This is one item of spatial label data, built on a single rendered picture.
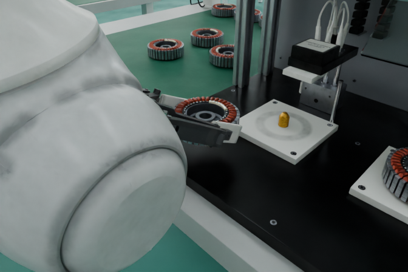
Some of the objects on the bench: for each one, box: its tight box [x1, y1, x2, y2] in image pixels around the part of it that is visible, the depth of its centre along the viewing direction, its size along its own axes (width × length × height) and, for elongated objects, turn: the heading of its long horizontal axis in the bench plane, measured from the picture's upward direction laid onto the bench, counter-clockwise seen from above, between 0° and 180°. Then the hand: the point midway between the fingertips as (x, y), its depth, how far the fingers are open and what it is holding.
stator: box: [209, 44, 234, 68], centre depth 99 cm, size 11×11×4 cm
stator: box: [191, 28, 223, 47], centre depth 114 cm, size 11×11×4 cm
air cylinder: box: [299, 77, 347, 114], centre depth 72 cm, size 5×8×6 cm
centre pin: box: [278, 112, 290, 128], centre depth 63 cm, size 2×2×3 cm
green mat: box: [106, 9, 262, 115], centre depth 111 cm, size 94×61×1 cm, turn 135°
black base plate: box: [180, 67, 408, 272], centre depth 59 cm, size 47×64×2 cm
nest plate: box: [239, 99, 339, 165], centre depth 64 cm, size 15×15×1 cm
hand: (204, 118), depth 55 cm, fingers closed on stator, 11 cm apart
